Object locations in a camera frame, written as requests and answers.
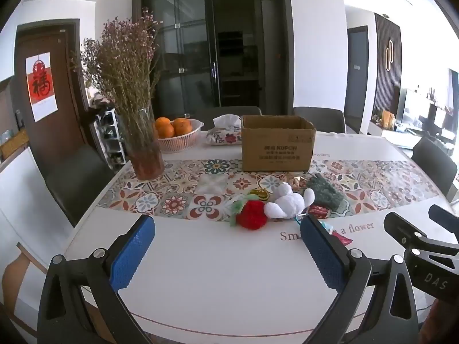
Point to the light blue snack packet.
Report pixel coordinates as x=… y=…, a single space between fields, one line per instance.
x=326 y=227

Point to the white media cabinet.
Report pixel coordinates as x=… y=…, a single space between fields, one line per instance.
x=391 y=134

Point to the dried flower bouquet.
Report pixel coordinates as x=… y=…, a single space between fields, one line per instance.
x=123 y=64

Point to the red plush toy with leaves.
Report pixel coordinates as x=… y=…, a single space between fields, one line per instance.
x=252 y=215

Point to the dark slatted wall panel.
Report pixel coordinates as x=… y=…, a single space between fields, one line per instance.
x=380 y=79

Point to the wicker basket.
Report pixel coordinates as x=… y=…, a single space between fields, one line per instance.
x=14 y=145

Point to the white plush toy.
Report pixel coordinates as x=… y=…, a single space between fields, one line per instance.
x=287 y=204

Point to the floral tissue box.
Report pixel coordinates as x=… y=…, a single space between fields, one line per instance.
x=224 y=137

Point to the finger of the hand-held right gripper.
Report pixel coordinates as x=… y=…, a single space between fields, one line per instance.
x=405 y=231
x=444 y=214

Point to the white basket of oranges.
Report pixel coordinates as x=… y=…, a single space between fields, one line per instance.
x=179 y=143

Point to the gold foil wrapper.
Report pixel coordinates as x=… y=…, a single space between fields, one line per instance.
x=297 y=182

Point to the brown wooden door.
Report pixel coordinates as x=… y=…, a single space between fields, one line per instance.
x=66 y=114

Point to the red and white wall poster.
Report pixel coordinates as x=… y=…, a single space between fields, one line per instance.
x=41 y=86

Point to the glass vase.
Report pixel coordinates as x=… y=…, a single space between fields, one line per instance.
x=145 y=157

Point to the television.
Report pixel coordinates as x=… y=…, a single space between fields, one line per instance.
x=414 y=105

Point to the green knitted cloth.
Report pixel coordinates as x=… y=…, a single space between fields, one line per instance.
x=326 y=191

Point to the brown cardboard box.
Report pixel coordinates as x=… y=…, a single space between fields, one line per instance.
x=276 y=147

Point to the red patterned wrapper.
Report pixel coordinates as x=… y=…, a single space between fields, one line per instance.
x=318 y=211

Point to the dark glass sliding door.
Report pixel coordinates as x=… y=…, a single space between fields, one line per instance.
x=215 y=43

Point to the gold foil packet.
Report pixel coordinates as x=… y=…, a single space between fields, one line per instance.
x=260 y=194

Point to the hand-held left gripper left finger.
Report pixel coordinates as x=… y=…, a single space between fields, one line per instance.
x=131 y=254

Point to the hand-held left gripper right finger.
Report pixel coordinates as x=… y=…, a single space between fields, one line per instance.
x=322 y=254

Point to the dark interior door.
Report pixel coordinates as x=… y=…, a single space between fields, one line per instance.
x=356 y=79

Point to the red snack packet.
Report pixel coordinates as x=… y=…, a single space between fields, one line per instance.
x=342 y=238

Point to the orange bag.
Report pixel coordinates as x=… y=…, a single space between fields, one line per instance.
x=387 y=119

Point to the person's right forearm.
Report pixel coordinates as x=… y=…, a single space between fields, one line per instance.
x=443 y=320

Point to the orange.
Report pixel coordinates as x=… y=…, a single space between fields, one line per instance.
x=165 y=127
x=183 y=126

